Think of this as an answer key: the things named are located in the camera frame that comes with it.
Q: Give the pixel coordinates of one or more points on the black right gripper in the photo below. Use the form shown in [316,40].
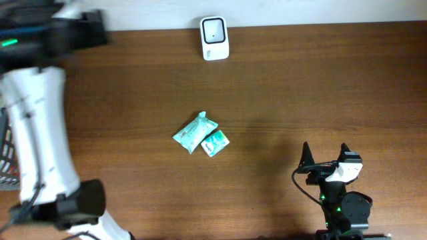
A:
[319,173]

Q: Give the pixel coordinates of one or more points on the grey plastic mesh basket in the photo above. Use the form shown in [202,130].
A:
[10,180]

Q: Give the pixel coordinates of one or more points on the white barcode scanner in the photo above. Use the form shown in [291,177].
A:
[214,38]

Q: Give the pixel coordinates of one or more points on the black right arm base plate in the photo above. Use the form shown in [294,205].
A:
[330,235]

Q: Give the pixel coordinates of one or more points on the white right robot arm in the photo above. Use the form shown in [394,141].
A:
[346,213]

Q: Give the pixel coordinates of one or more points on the small teal tissue pack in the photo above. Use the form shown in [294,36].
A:
[213,144]

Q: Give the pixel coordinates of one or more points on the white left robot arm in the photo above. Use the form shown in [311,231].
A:
[36,39]

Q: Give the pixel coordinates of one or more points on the teal wet wipes pack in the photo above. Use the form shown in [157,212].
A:
[195,132]

